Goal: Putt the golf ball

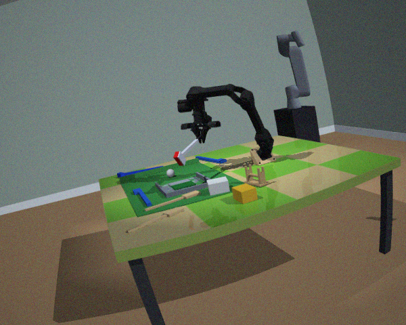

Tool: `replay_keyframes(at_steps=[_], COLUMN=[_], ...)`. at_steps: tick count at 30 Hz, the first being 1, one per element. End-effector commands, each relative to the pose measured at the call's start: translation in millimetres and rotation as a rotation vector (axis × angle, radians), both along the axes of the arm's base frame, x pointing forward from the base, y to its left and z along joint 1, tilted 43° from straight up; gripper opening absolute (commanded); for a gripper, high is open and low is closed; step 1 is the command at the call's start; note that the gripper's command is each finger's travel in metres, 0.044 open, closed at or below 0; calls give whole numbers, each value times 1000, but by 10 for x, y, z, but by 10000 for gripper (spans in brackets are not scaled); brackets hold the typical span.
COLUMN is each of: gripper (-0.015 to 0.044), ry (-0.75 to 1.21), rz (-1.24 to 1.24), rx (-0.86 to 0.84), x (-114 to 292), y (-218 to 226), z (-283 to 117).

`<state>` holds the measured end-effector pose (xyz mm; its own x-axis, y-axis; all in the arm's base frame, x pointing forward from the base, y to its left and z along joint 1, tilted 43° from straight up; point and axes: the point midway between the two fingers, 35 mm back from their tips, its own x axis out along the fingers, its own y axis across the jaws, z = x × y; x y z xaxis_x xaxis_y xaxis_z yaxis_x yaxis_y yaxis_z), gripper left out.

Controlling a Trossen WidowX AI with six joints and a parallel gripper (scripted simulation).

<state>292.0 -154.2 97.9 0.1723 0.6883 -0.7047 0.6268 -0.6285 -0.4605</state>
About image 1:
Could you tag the dark green flat mat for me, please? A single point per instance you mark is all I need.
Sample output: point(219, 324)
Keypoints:
point(155, 196)

